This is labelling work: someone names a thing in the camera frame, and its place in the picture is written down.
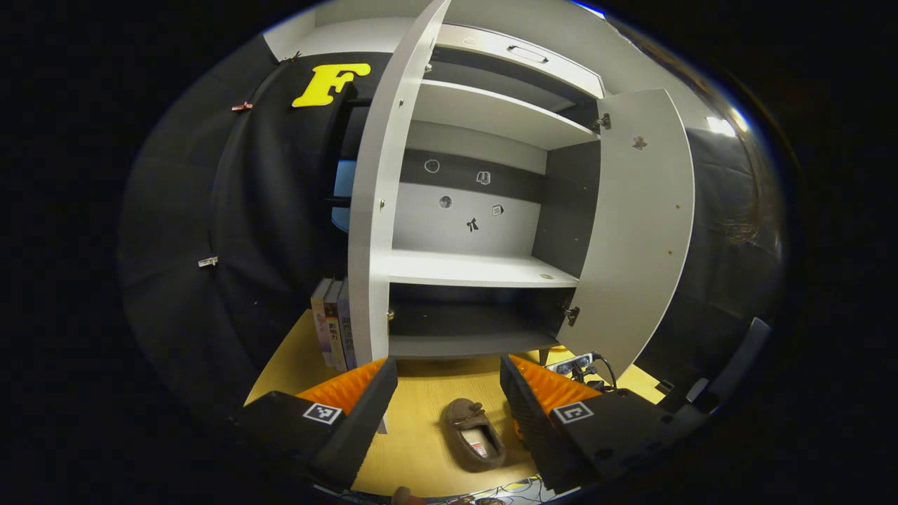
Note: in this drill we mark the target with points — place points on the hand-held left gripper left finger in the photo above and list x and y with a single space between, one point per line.
358 435

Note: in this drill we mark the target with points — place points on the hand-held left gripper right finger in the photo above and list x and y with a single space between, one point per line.
533 428

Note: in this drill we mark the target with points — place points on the brown fuzzy shoe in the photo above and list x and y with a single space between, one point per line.
473 435

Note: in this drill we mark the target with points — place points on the white shoe cabinet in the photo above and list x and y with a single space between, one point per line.
470 217

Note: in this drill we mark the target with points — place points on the white cabinet door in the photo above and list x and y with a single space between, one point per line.
379 210
638 231

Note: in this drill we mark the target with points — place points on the white cabinet shelf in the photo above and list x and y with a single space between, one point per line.
491 112
470 270

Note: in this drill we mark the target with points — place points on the white cabinet drawer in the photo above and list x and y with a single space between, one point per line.
491 52

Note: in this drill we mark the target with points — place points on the white power strip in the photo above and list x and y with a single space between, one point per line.
568 363

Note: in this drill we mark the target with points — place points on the blue spined book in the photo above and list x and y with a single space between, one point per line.
349 337

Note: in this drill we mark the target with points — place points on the tan spined book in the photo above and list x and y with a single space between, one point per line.
335 337

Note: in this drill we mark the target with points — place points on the pale spined book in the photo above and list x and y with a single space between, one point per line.
321 330

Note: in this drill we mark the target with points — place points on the dark grey curved object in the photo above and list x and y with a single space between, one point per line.
736 361

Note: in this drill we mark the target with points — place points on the red cloth clip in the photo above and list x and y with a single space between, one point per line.
242 106

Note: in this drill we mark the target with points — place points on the small ceiling light panel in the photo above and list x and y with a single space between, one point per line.
722 126

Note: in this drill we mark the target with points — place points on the dark cloth clip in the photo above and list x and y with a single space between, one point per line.
291 56

